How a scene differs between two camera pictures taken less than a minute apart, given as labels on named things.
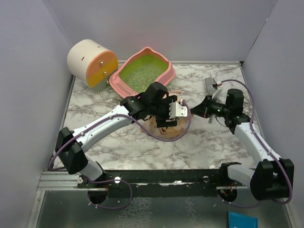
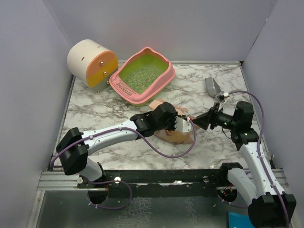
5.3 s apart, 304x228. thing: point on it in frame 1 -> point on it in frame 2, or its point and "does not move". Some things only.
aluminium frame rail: (58, 180) does not move
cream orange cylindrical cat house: (92, 63) does not move
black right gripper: (204, 109) -> (211, 117)
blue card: (238, 220) does not move
